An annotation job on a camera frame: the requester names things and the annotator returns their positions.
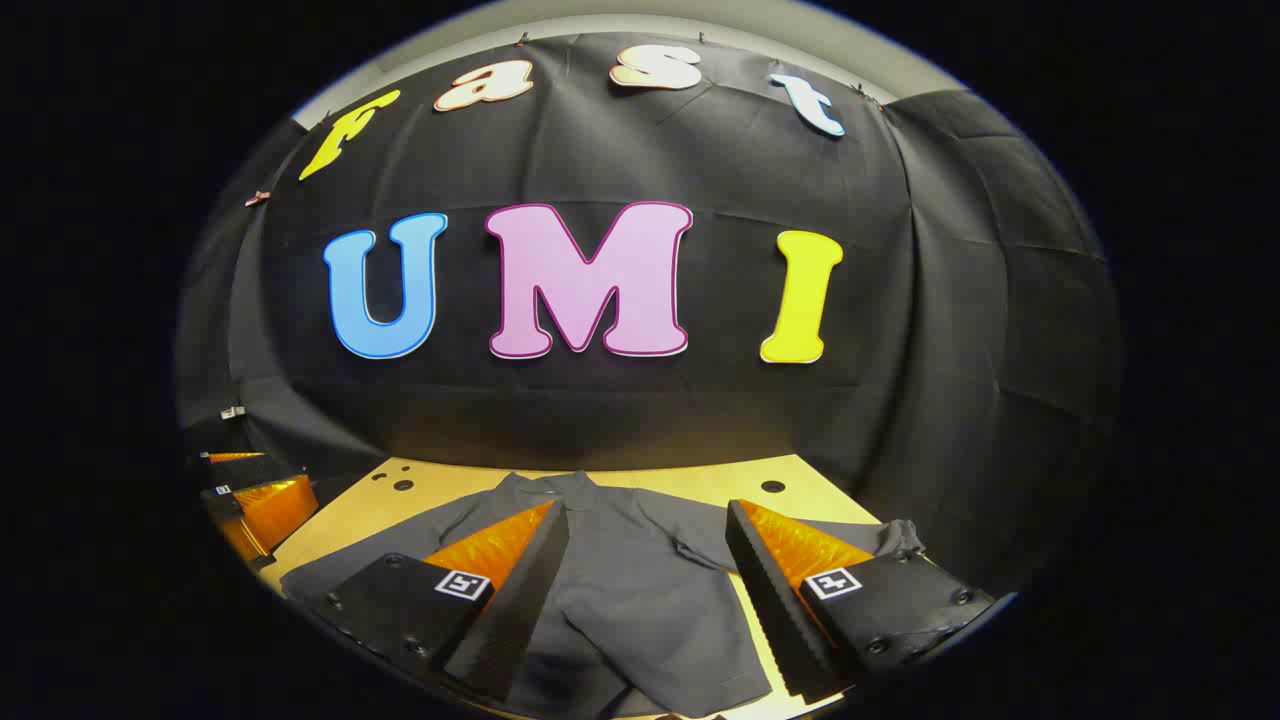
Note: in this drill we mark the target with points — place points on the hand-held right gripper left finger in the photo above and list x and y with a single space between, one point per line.
520 600

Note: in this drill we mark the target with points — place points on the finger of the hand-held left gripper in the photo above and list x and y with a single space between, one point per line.
235 468
275 510

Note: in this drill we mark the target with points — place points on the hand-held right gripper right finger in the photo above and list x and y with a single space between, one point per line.
775 610

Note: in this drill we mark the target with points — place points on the grey collared shirt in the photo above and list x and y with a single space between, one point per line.
640 580

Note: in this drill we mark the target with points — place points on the black backdrop cloth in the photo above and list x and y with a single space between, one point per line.
700 420

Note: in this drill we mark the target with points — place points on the small copper clip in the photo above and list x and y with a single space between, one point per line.
257 198

